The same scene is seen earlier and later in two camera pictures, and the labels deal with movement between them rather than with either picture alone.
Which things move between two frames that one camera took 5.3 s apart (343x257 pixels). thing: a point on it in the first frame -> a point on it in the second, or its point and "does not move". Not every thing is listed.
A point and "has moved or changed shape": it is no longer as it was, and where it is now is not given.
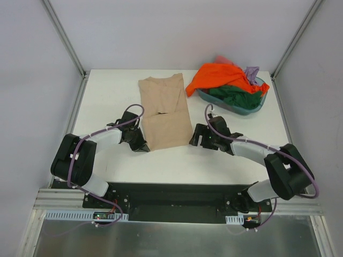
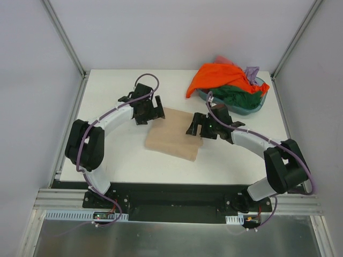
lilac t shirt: [252, 72] does not move
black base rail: [177, 202] does not move
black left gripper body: [140, 143] -> [149, 111]
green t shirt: [237, 97] does not move
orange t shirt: [210, 75] does not move
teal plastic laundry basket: [203, 94] does not move
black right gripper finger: [200, 129] -> [197, 120]
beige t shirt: [166, 113] has moved or changed shape
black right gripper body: [201, 135] -> [201, 125]
